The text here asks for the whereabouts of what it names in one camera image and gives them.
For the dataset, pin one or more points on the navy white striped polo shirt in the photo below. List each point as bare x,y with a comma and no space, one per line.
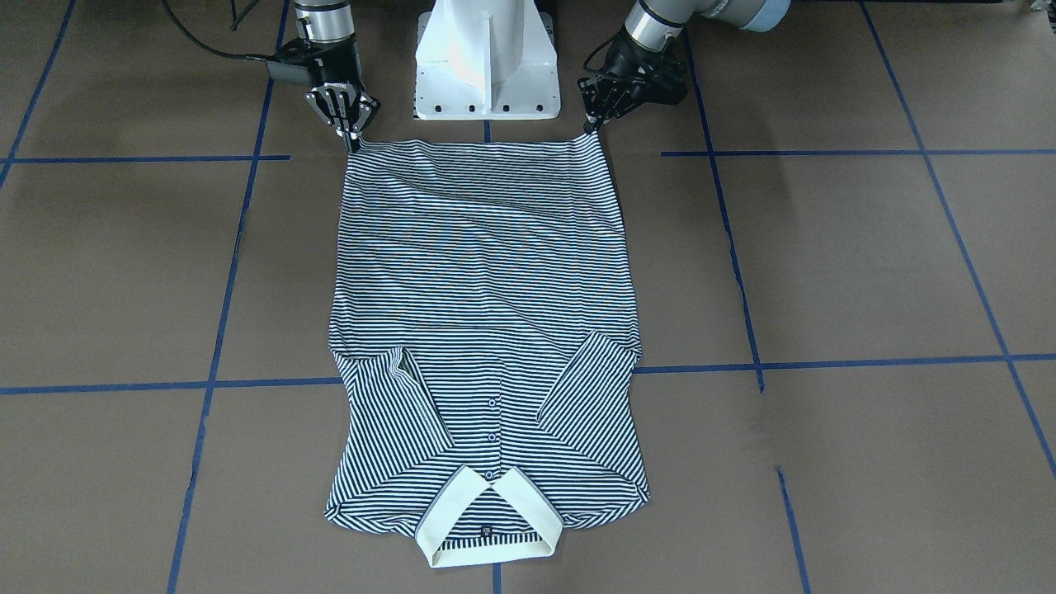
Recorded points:
484,324

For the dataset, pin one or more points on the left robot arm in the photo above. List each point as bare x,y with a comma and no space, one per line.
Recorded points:
656,24

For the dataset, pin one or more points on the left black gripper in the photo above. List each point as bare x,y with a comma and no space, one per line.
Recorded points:
627,63

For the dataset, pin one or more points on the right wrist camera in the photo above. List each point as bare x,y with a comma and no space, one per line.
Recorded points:
290,70

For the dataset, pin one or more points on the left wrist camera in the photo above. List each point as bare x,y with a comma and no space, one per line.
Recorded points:
665,87

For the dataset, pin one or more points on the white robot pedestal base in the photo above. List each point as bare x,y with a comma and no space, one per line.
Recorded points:
486,60

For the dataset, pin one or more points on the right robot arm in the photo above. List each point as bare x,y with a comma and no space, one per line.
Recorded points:
324,21

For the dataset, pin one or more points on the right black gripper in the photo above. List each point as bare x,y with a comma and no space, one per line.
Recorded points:
332,67

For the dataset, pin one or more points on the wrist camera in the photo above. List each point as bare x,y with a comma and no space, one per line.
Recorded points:
290,70
665,87

